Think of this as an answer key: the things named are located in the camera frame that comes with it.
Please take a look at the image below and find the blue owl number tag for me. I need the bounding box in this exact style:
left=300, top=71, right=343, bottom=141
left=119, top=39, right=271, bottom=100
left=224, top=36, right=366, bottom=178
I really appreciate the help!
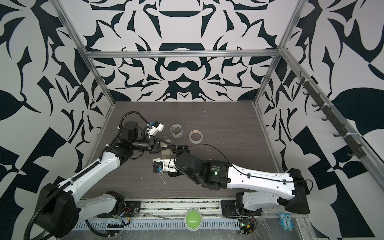
left=278, top=213, right=294, bottom=232

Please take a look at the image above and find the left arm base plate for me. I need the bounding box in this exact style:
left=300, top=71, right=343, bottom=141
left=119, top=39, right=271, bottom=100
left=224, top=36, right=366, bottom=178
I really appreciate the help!
left=97, top=201, right=141, bottom=218

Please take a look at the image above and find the small electronics board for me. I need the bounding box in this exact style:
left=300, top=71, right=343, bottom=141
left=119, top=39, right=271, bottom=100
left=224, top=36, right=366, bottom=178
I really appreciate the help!
left=239, top=218, right=257, bottom=235

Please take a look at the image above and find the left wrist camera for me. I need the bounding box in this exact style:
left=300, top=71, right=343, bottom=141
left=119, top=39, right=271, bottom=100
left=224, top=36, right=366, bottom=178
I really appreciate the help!
left=147, top=122, right=164, bottom=136

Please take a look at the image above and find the clear tape roll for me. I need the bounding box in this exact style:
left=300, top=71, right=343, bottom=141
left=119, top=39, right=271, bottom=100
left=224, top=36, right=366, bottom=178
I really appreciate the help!
left=170, top=123, right=183, bottom=139

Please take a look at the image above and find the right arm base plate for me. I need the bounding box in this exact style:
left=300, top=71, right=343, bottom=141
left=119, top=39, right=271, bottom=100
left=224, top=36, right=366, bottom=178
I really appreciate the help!
left=221, top=200, right=263, bottom=219

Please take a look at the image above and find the beige masking tape roll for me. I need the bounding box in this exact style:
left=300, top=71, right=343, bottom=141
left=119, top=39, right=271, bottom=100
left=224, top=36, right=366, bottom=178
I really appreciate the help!
left=189, top=130, right=204, bottom=144

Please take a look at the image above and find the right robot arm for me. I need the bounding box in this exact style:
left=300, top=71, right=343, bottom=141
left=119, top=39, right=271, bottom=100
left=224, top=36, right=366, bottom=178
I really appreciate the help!
left=153, top=147, right=310, bottom=215

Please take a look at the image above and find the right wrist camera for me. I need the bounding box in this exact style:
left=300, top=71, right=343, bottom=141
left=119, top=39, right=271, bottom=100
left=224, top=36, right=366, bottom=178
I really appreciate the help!
left=153, top=159, right=178, bottom=173

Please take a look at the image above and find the white slotted cable duct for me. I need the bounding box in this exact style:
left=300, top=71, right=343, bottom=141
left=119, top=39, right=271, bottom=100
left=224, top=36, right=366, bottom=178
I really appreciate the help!
left=89, top=219, right=240, bottom=231

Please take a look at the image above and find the green push button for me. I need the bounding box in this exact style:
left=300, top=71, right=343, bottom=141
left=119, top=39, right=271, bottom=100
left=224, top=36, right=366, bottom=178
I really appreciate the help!
left=184, top=209, right=203, bottom=231

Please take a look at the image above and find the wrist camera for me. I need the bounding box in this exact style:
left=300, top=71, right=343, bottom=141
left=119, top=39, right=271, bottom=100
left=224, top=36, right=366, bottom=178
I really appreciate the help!
left=147, top=122, right=164, bottom=136
left=153, top=159, right=178, bottom=173

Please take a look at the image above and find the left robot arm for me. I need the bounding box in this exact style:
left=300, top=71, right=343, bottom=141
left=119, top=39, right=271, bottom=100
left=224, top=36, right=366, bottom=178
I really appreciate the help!
left=23, top=122, right=186, bottom=240

